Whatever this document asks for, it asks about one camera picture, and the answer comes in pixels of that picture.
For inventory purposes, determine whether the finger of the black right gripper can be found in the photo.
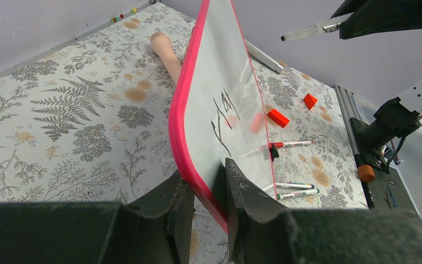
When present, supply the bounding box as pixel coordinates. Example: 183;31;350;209
331;0;422;40

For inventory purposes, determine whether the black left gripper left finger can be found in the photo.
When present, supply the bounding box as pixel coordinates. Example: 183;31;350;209
0;172;194;263

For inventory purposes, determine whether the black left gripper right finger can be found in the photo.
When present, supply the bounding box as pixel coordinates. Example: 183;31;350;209
225;158;422;263

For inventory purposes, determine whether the black whiteboard marker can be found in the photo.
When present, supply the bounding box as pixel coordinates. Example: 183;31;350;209
281;13;353;41

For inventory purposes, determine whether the pink framed whiteboard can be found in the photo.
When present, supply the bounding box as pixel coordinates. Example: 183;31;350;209
168;1;275;230

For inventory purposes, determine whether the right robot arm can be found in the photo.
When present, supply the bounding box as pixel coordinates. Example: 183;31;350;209
332;1;422;164

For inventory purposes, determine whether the green whiteboard marker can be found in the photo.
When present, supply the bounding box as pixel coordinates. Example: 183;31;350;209
276;189;320;200

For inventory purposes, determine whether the blue whiteboard marker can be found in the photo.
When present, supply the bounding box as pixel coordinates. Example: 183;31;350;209
263;182;314;193

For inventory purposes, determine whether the black whiteboard foot right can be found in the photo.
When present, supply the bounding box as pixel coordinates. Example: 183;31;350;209
268;143;280;162

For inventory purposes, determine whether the red whiteboard marker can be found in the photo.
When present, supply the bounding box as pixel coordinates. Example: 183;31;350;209
269;140;313;149

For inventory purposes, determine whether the red triangular block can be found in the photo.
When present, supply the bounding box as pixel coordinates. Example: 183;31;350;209
303;93;318;110

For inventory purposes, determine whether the small red block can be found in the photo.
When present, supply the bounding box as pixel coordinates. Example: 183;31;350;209
266;108;290;128

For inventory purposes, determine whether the silver toy microphone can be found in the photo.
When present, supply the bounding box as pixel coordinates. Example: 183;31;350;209
244;39;284;74

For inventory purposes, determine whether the floral patterned table mat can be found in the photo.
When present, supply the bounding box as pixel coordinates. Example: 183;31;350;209
0;3;368;264

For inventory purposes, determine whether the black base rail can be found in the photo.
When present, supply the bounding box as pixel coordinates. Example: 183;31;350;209
348;117;418;214

